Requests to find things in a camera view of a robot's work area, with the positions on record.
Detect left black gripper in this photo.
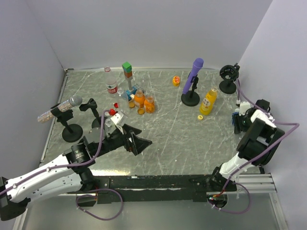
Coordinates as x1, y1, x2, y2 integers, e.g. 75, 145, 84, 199
94, 123, 152, 157

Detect clear plastic bottle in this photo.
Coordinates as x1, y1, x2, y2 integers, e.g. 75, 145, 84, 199
104, 118, 114, 137

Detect yellow juice bottle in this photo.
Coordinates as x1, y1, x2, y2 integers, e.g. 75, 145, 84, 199
200, 86, 218, 115

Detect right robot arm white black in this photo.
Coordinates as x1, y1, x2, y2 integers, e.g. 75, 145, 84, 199
206, 99, 285, 192

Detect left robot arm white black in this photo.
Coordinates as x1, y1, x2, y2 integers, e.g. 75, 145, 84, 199
0, 124, 152, 221

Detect blue label water bottle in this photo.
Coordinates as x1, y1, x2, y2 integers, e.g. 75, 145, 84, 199
232, 108, 239, 126

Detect short orange bottle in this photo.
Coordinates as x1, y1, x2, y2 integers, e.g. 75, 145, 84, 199
144, 96, 155, 113

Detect tall orange bottle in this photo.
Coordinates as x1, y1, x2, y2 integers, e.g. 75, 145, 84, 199
134, 90, 145, 108

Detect small clear bottle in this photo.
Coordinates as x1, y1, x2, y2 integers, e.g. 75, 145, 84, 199
117, 87, 128, 101

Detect red label water bottle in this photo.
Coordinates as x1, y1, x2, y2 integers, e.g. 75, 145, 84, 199
104, 67, 118, 94

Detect orange cap front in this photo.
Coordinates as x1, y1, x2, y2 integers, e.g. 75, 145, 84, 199
137, 108, 145, 115

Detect orange cap near bottles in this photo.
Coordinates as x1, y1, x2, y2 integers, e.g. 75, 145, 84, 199
129, 102, 135, 108

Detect empty black microphone stand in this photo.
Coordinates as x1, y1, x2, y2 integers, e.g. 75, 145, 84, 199
79, 98, 102, 128

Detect black microphone stand centre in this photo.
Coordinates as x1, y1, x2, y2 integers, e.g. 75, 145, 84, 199
181, 75, 200, 107

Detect black stand holding microphone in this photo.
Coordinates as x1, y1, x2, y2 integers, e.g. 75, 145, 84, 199
51, 104, 83, 143

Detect purple microphone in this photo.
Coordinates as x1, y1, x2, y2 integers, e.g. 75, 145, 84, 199
182, 58, 204, 94

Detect yellow orange toy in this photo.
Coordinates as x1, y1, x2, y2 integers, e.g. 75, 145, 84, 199
172, 76, 180, 87

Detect colourful block tower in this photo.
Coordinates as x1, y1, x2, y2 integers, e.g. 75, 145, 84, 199
122, 62, 144, 101

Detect silver glitter microphone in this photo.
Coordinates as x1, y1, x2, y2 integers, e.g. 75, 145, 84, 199
37, 94, 83, 123

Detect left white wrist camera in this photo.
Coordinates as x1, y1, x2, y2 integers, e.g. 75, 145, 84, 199
110, 111, 128, 133

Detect black ring stand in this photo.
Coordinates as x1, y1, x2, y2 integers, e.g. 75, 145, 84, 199
219, 63, 240, 94

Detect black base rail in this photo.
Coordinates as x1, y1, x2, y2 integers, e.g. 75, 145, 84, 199
76, 174, 221, 204

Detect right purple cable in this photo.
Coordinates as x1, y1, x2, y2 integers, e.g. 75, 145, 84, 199
207, 79, 300, 215

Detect purple cable loop below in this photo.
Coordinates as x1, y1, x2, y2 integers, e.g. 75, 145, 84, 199
75, 188, 124, 220

